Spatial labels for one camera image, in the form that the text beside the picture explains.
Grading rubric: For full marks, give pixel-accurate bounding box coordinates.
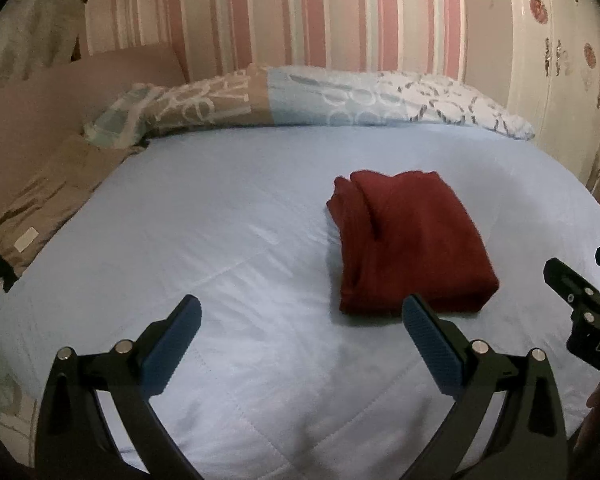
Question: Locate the cream wardrobe with flower stickers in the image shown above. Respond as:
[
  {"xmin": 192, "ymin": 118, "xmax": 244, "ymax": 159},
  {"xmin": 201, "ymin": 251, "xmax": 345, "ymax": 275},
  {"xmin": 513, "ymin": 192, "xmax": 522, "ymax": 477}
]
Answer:
[{"xmin": 505, "ymin": 0, "xmax": 600, "ymax": 233}]

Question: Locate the light blue bed sheet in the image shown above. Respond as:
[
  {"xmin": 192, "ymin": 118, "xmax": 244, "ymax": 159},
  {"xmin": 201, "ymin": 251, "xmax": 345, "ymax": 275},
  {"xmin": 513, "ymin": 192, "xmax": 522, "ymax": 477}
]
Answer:
[{"xmin": 0, "ymin": 120, "xmax": 600, "ymax": 480}]

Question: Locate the dark red garment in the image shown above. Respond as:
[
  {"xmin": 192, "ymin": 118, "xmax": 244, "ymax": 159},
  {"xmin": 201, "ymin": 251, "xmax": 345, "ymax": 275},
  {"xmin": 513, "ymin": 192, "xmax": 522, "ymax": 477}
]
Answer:
[{"xmin": 326, "ymin": 170, "xmax": 499, "ymax": 318}]

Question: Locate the pinkish brown headboard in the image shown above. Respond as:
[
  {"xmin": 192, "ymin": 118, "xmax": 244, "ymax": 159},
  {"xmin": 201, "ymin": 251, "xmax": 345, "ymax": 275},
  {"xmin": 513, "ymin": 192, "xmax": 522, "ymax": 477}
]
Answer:
[{"xmin": 0, "ymin": 42, "xmax": 188, "ymax": 233}]

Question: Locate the grey patterned curtain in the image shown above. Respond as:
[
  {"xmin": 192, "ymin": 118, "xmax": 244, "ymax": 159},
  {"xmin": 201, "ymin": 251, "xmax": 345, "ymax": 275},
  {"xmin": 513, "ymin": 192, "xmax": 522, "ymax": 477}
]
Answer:
[{"xmin": 0, "ymin": 0, "xmax": 93, "ymax": 108}]

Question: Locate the patterned blue beige pillow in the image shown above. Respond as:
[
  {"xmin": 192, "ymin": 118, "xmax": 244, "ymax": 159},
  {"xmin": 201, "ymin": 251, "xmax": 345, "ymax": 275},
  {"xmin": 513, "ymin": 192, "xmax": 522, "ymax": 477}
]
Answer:
[{"xmin": 82, "ymin": 64, "xmax": 537, "ymax": 150}]

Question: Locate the beige folded blanket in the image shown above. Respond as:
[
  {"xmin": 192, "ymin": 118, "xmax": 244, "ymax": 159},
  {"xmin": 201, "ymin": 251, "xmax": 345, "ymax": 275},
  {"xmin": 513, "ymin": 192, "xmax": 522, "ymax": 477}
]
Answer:
[{"xmin": 0, "ymin": 132, "xmax": 146, "ymax": 293}]

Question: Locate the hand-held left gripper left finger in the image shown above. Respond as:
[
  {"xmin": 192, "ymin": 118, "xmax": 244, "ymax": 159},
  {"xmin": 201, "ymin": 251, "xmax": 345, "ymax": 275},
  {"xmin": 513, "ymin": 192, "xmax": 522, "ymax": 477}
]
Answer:
[{"xmin": 36, "ymin": 294, "xmax": 203, "ymax": 480}]

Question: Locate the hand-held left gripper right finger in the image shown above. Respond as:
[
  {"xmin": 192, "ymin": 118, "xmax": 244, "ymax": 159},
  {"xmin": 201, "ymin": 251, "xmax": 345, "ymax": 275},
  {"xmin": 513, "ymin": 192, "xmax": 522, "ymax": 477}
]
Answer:
[{"xmin": 401, "ymin": 294, "xmax": 568, "ymax": 480}]

